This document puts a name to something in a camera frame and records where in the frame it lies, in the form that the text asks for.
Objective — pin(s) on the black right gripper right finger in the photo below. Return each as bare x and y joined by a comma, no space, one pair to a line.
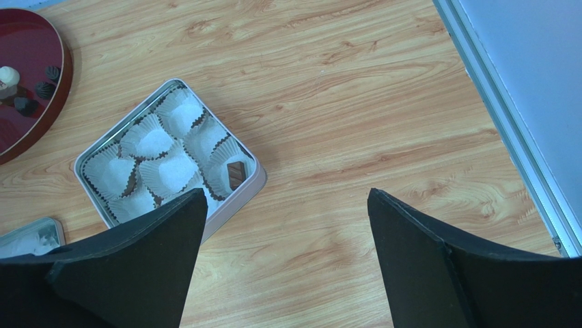
437,275

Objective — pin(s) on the silver square tin lid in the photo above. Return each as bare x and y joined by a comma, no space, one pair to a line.
36,238

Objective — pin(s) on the pink square chocolate tin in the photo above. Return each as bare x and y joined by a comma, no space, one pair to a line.
168,145

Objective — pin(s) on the white chocolate cluster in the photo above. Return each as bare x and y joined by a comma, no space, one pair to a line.
9,77

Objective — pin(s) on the dark red round tray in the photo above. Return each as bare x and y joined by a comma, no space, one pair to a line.
30,43

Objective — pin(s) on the aluminium frame post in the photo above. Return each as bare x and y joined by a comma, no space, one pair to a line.
524,58

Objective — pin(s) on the dark chocolate piece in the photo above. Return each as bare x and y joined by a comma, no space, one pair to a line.
26,106
45,90
53,73

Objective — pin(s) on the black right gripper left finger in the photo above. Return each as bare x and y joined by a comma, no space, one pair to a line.
134,275

